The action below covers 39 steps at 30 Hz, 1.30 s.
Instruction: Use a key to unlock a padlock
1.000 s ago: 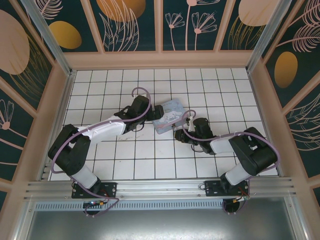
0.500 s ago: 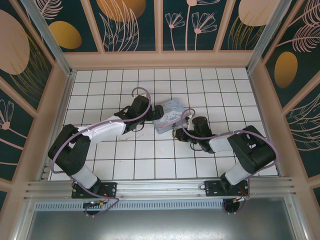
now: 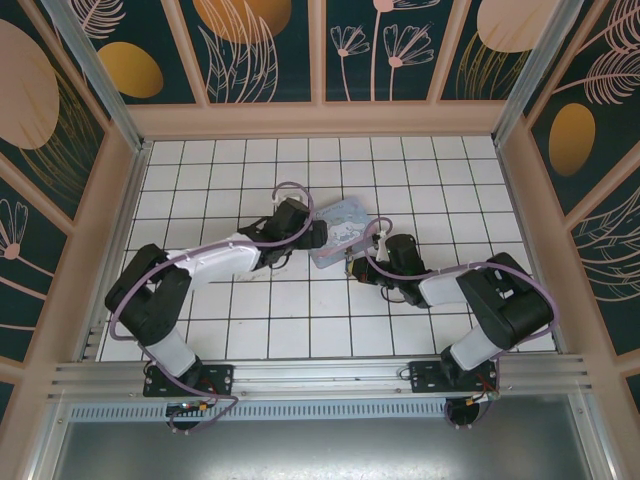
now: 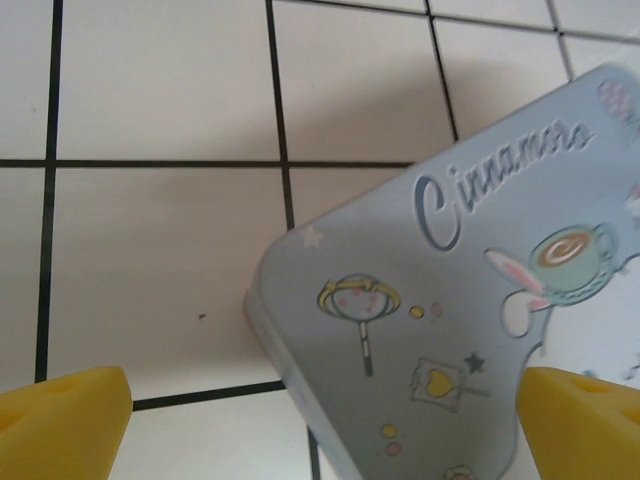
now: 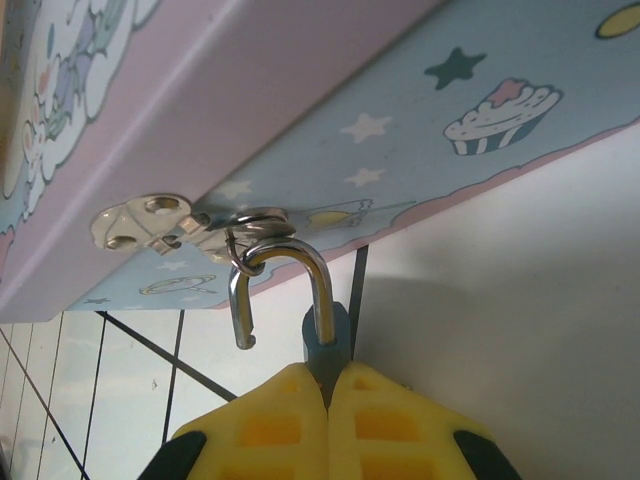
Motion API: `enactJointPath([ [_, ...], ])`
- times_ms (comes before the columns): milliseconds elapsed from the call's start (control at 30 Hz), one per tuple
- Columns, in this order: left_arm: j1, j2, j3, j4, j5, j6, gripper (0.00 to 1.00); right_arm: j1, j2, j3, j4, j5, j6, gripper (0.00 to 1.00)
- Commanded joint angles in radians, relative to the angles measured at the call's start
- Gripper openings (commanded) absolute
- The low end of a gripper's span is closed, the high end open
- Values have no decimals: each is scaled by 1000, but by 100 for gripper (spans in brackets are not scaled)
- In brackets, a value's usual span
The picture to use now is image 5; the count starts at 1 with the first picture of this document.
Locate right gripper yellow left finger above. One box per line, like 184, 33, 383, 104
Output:
142, 362, 331, 480

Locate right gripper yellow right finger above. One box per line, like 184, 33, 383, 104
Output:
328, 362, 525, 480

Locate small blue-grey padlock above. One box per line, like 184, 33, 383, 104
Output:
227, 237, 352, 409

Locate pastel cartoon tin box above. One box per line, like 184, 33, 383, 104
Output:
0, 0, 640, 326

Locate silver hasp latch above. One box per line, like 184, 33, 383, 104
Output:
88, 193, 297, 265

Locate thin wire key ring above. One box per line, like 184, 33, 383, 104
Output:
223, 234, 266, 277

